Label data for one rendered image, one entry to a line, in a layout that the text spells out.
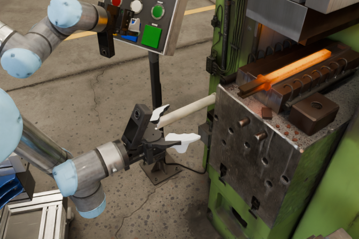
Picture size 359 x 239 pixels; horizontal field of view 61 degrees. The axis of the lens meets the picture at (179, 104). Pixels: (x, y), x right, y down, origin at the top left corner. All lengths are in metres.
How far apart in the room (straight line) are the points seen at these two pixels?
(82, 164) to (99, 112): 1.70
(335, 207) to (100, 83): 2.05
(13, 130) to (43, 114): 2.02
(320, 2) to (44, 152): 0.74
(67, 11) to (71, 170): 0.38
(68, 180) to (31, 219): 0.98
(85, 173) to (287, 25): 0.63
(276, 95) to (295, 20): 0.25
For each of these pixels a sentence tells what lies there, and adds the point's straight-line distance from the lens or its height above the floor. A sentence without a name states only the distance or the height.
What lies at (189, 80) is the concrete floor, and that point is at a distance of 2.67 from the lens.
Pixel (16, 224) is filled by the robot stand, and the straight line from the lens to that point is 1.71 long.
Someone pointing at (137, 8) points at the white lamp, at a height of 1.08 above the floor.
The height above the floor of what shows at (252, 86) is 1.01.
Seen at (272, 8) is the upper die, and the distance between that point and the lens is 0.91.
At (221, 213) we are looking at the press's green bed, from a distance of 1.64.
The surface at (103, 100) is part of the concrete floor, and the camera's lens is 2.53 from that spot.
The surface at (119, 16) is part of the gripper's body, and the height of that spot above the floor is 1.17.
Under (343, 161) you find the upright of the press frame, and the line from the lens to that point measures 1.14.
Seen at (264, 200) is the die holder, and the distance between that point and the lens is 1.19.
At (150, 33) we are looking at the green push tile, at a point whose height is 1.02.
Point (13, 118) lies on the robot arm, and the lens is 0.52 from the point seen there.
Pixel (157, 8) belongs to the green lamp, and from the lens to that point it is 1.20.
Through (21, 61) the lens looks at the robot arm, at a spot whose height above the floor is 1.19.
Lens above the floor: 1.56
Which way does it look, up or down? 40 degrees down
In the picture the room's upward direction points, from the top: straight up
